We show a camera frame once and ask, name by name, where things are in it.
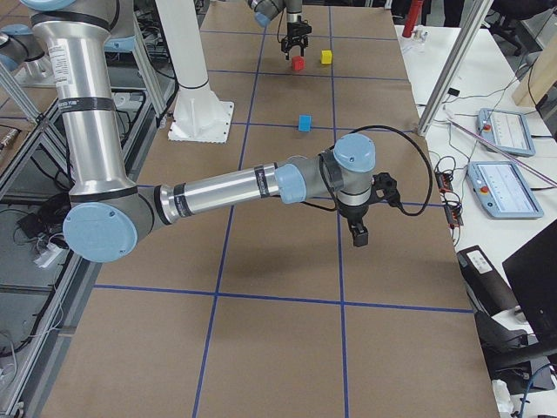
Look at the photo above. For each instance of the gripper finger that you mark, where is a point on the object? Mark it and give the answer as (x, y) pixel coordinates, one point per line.
(303, 46)
(286, 50)

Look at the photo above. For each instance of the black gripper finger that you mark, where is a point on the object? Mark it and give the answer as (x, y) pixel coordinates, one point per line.
(359, 232)

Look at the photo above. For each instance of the red block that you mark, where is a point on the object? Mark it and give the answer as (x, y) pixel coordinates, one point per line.
(297, 63)

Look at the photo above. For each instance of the yellow block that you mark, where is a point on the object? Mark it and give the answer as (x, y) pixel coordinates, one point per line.
(326, 57)

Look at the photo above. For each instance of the blue block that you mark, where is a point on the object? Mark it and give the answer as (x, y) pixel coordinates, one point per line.
(305, 123)

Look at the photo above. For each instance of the orange circuit board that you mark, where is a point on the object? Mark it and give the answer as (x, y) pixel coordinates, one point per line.
(444, 181)

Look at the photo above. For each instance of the red cylinder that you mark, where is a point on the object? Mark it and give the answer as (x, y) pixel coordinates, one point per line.
(412, 17)

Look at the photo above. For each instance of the lower blue teach pendant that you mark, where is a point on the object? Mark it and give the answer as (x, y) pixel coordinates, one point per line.
(502, 191)

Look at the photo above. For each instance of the blue teach pendant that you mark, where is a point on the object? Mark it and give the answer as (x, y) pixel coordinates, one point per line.
(507, 130)
(502, 191)

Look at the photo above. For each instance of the upper blue teach pendant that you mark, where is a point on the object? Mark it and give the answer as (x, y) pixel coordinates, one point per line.
(507, 130)

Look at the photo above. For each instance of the black monitor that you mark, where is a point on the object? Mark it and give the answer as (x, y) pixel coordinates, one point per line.
(531, 272)

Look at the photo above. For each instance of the white pedestal column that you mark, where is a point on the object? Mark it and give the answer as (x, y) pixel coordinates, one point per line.
(198, 115)

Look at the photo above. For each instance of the aluminium frame post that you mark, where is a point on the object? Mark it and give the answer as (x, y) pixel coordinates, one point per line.
(457, 54)

